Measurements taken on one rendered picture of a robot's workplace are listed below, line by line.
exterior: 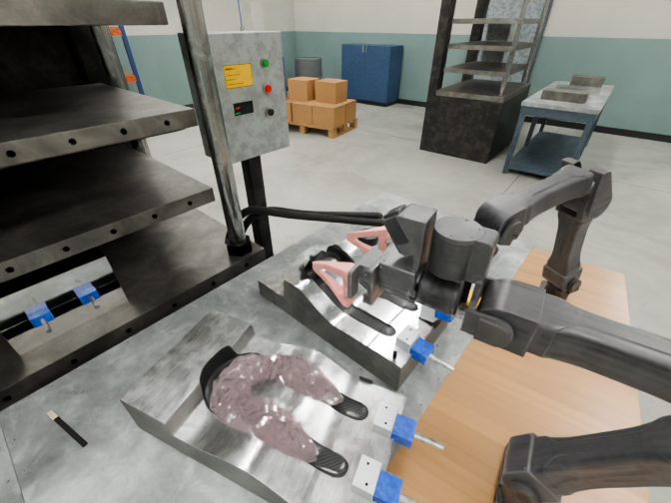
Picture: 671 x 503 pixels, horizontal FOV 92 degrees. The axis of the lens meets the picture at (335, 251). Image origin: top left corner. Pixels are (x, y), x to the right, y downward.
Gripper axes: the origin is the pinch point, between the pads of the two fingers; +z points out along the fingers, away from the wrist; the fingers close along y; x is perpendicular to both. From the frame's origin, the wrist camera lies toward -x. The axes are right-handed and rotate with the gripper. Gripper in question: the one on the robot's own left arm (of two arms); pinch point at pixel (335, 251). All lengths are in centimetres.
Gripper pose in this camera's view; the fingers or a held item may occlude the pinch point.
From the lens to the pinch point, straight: 51.8
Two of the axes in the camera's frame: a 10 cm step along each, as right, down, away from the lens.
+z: -8.4, -3.0, 4.5
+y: -5.5, 4.8, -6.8
